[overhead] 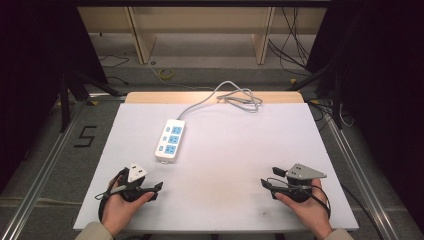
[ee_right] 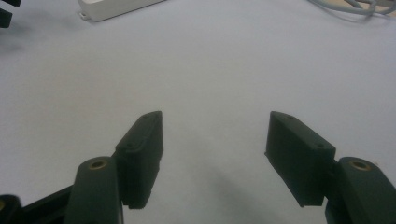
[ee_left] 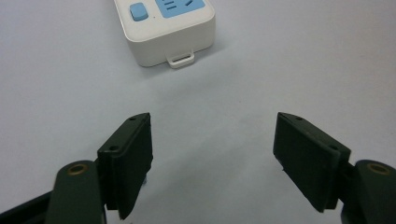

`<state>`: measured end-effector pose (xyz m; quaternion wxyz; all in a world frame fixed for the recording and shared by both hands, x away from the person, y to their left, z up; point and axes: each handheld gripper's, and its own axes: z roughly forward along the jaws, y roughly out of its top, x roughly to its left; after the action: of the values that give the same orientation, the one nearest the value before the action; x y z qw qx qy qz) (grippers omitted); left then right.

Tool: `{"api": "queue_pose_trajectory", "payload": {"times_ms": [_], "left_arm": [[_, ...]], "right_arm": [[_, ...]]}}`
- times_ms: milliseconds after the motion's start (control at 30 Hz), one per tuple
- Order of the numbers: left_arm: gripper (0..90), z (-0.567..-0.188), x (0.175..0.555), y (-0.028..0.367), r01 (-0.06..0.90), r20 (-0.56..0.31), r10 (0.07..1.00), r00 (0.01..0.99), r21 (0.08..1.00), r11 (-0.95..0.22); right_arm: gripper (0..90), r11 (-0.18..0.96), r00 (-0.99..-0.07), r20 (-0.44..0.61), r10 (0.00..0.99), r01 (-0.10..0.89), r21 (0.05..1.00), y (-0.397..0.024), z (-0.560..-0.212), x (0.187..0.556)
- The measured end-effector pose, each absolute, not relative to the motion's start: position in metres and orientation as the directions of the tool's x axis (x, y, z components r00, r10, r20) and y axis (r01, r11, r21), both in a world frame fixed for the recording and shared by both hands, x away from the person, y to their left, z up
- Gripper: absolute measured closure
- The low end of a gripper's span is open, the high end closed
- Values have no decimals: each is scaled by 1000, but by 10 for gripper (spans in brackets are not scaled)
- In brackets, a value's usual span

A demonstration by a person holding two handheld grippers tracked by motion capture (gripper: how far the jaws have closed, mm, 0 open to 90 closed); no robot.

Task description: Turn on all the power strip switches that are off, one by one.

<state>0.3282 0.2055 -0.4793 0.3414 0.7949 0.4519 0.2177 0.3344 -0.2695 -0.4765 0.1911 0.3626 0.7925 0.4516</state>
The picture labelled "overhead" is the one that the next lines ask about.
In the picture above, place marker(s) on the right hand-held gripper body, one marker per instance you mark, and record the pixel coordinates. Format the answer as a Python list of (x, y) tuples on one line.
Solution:
[(298, 186)]

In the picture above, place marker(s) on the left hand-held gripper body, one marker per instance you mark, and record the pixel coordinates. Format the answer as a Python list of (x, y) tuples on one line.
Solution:
[(132, 186)]

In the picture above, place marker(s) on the person's right hand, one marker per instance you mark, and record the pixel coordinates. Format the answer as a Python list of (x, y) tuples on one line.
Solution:
[(310, 208)]

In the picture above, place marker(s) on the person's left hand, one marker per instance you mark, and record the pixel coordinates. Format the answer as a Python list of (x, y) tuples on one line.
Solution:
[(121, 210)]

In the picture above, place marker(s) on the white power strip blue sockets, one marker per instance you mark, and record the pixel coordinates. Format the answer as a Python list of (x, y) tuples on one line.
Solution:
[(170, 140)]

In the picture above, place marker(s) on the white foam board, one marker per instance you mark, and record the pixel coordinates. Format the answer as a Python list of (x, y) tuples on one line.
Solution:
[(226, 156)]

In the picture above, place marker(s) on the light wooden table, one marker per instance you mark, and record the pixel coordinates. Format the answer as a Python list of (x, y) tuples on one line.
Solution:
[(150, 97)]

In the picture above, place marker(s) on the black metal stand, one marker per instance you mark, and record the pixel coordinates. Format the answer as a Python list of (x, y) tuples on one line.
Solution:
[(336, 100), (70, 93)]

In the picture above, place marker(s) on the yellow tape roll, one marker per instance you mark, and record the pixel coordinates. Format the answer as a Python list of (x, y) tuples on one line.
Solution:
[(166, 74)]

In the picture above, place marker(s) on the beige wooden shelf unit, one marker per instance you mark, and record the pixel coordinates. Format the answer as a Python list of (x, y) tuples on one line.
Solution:
[(200, 20)]

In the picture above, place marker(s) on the aluminium floor rail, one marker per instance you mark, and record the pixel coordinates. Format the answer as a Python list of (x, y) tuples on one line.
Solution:
[(363, 186), (40, 173)]

